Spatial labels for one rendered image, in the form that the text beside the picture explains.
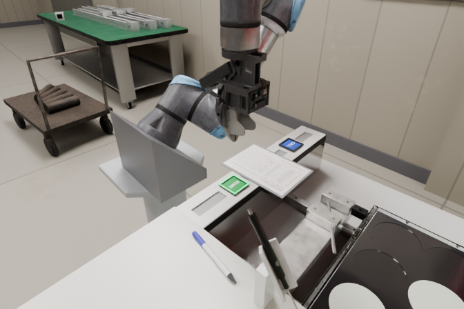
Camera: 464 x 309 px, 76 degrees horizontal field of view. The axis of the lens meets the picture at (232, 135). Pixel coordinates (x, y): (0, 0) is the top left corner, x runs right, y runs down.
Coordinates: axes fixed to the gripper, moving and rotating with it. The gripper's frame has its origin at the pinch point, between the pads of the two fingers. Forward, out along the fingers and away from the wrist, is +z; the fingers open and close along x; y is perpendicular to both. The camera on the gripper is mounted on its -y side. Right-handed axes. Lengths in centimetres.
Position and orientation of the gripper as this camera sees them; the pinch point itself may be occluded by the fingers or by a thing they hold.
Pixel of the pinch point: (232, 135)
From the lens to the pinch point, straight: 67.7
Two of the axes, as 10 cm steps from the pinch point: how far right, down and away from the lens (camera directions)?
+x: 6.8, -3.7, 6.3
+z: 0.0, 8.7, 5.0
